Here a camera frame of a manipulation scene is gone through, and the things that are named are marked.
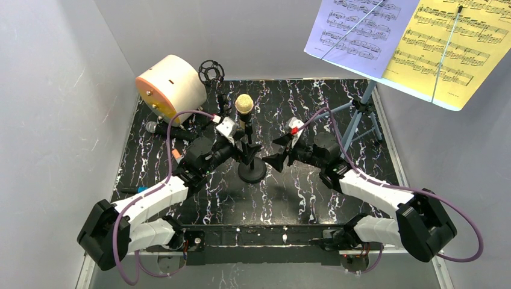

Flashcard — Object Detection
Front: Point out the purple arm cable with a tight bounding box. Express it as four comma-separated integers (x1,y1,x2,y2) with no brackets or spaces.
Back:
297,107,484,275
112,110,216,287

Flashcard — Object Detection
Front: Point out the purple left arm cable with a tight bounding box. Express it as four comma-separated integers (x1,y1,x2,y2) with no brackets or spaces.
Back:
112,110,216,287

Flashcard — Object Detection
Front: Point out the black and blue marker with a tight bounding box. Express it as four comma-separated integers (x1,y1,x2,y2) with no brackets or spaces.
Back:
118,187,148,194

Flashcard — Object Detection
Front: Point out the black tripod microphone stand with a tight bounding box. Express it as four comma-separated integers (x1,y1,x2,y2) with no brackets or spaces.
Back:
198,60,231,117

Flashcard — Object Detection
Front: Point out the yellow sheet music page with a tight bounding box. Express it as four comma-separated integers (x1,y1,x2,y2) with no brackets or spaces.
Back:
383,0,510,111

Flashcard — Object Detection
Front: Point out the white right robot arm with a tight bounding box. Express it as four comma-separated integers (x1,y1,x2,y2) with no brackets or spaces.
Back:
263,132,457,263

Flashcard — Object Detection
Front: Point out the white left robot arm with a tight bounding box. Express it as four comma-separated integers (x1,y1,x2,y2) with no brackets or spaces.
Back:
77,136,262,271

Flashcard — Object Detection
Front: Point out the aluminium frame rail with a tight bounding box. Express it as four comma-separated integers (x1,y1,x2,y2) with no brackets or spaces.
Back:
75,225,454,289

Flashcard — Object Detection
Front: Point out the silver microphone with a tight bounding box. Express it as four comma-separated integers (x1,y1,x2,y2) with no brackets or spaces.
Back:
145,121,198,141

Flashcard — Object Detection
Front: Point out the blue music stand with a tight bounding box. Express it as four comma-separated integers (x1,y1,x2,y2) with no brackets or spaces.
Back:
305,79,383,151

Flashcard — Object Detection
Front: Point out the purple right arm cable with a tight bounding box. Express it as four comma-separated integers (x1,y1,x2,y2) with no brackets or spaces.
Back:
297,107,484,275

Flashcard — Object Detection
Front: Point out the lavender sheet music page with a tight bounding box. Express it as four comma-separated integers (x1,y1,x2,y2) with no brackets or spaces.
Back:
304,0,419,78

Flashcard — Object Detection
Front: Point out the beige microphone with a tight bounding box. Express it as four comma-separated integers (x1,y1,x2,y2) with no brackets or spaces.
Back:
234,93,267,184

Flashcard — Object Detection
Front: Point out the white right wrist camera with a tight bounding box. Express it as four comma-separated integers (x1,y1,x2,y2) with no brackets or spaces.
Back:
286,117,304,148

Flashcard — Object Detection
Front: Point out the white and orange drum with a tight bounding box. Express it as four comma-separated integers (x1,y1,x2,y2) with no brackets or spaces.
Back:
136,55,207,123

